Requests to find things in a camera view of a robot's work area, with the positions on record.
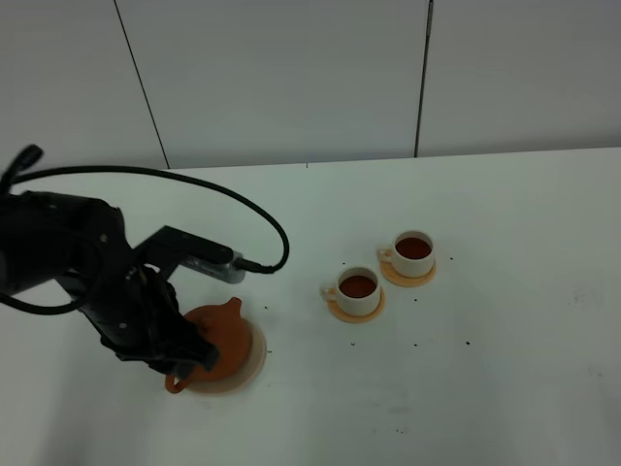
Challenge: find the far orange saucer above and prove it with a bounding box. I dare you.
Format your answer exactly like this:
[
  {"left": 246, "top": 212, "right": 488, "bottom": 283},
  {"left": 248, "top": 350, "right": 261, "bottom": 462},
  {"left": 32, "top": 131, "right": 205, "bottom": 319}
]
[{"left": 379, "top": 262, "right": 437, "bottom": 287}]

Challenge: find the far white teacup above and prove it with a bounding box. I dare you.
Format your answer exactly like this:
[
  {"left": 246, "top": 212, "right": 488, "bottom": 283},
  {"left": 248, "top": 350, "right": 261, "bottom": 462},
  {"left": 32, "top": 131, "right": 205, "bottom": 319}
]
[{"left": 376, "top": 230, "right": 435, "bottom": 279}]

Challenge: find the beige round teapot tray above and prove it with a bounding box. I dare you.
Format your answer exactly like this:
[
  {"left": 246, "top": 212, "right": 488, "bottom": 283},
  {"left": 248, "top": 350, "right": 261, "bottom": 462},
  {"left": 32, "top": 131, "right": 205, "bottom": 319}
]
[{"left": 187, "top": 319, "right": 267, "bottom": 396}]

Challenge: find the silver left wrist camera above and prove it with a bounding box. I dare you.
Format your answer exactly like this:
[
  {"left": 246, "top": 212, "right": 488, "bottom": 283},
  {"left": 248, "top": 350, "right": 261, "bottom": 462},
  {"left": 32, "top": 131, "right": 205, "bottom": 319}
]
[{"left": 180, "top": 250, "right": 245, "bottom": 284}]

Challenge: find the black braided camera cable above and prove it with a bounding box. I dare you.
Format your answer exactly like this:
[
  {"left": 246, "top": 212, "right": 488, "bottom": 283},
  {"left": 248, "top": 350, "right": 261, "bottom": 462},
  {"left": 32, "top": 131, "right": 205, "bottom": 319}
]
[{"left": 0, "top": 144, "right": 291, "bottom": 314}]

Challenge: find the brown round teapot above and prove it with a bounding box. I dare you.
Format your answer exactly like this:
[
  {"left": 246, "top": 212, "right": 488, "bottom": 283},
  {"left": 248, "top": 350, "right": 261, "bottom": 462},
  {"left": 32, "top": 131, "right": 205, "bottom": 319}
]
[{"left": 164, "top": 297, "right": 251, "bottom": 394}]

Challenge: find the orange saucer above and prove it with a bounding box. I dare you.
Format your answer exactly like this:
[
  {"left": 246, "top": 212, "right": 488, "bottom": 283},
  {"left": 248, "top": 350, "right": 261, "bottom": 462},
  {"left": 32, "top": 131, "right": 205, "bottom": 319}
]
[
  {"left": 327, "top": 288, "right": 386, "bottom": 324},
  {"left": 379, "top": 262, "right": 437, "bottom": 287}
]

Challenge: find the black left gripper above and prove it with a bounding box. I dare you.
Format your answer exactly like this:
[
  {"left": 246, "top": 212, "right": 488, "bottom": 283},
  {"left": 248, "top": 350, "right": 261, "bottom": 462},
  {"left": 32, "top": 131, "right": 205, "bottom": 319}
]
[{"left": 57, "top": 226, "right": 233, "bottom": 381}]

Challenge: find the near white teacup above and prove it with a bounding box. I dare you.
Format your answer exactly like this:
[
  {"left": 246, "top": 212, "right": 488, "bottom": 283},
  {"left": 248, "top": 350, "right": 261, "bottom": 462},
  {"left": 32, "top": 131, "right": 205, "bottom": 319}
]
[{"left": 319, "top": 267, "right": 381, "bottom": 317}]

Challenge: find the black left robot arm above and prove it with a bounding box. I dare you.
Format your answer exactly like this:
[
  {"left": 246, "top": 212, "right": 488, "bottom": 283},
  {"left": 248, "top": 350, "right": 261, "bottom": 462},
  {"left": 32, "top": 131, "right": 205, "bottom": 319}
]
[{"left": 1, "top": 191, "right": 234, "bottom": 379}]

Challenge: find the white teacup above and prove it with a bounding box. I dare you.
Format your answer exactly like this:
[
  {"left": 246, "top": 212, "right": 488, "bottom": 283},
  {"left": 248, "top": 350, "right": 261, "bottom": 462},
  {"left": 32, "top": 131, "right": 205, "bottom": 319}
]
[
  {"left": 319, "top": 267, "right": 381, "bottom": 317},
  {"left": 376, "top": 230, "right": 435, "bottom": 279}
]

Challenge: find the near orange saucer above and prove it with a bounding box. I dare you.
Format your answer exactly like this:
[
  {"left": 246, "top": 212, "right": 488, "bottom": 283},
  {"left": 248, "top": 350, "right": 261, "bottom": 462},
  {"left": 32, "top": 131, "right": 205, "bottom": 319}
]
[{"left": 327, "top": 288, "right": 386, "bottom": 324}]

